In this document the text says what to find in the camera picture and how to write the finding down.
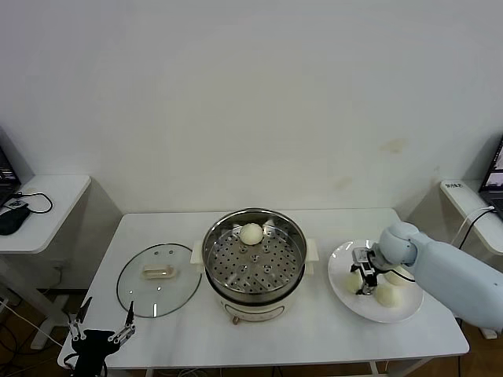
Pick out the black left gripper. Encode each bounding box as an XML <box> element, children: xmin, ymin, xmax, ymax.
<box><xmin>66</xmin><ymin>296</ymin><xmax>138</xmax><ymax>377</ymax></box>

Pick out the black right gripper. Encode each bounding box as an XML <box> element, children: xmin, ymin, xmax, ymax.
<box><xmin>349</xmin><ymin>257</ymin><xmax>380</xmax><ymax>296</ymax></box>

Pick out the white steamed baozi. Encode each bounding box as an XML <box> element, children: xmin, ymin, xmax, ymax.
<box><xmin>239</xmin><ymin>222</ymin><xmax>263</xmax><ymax>245</ymax></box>
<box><xmin>343</xmin><ymin>272</ymin><xmax>362</xmax><ymax>294</ymax></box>
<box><xmin>387</xmin><ymin>266</ymin><xmax>412</xmax><ymax>287</ymax></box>
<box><xmin>375</xmin><ymin>283</ymin><xmax>406</xmax><ymax>309</ymax></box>

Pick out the glass lid with cream handle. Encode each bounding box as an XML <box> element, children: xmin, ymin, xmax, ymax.
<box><xmin>116</xmin><ymin>243</ymin><xmax>204</xmax><ymax>319</ymax></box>

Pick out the black computer mouse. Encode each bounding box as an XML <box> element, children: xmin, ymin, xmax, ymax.
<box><xmin>0</xmin><ymin>206</ymin><xmax>31</xmax><ymax>236</ymax></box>

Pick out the steel steamer pot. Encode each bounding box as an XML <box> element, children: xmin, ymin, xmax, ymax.
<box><xmin>189</xmin><ymin>237</ymin><xmax>318</xmax><ymax>325</ymax></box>

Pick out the perforated steel steamer basket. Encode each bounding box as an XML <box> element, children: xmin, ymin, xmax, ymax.
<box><xmin>202</xmin><ymin>208</ymin><xmax>307</xmax><ymax>303</ymax></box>

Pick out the round white plate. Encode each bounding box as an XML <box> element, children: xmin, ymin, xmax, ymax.
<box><xmin>327</xmin><ymin>239</ymin><xmax>424</xmax><ymax>324</ymax></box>

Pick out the white side table with mouse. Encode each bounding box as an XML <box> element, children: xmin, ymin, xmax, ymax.
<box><xmin>0</xmin><ymin>174</ymin><xmax>123</xmax><ymax>351</ymax></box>

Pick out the white side table with label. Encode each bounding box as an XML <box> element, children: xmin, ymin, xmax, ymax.
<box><xmin>404</xmin><ymin>179</ymin><xmax>503</xmax><ymax>341</ymax></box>

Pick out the black laptop with charger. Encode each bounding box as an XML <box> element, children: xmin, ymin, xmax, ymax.
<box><xmin>478</xmin><ymin>135</ymin><xmax>503</xmax><ymax>219</ymax></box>

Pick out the black laptop beside mouse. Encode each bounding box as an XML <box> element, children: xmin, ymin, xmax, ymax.
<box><xmin>0</xmin><ymin>127</ymin><xmax>21</xmax><ymax>209</ymax></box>

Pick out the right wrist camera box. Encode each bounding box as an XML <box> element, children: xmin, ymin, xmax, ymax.
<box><xmin>352</xmin><ymin>247</ymin><xmax>374</xmax><ymax>276</ymax></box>

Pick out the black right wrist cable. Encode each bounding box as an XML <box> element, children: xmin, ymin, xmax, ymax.
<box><xmin>376</xmin><ymin>265</ymin><xmax>416</xmax><ymax>282</ymax></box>

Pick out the white floor cable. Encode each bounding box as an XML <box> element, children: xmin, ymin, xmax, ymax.
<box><xmin>0</xmin><ymin>300</ymin><xmax>64</xmax><ymax>349</ymax></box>

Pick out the flat white cable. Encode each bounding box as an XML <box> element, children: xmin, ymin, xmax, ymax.
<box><xmin>458</xmin><ymin>206</ymin><xmax>497</xmax><ymax>239</ymax></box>

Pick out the thin black looped cable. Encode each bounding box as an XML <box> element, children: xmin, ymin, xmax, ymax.
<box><xmin>15</xmin><ymin>191</ymin><xmax>53</xmax><ymax>215</ymax></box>

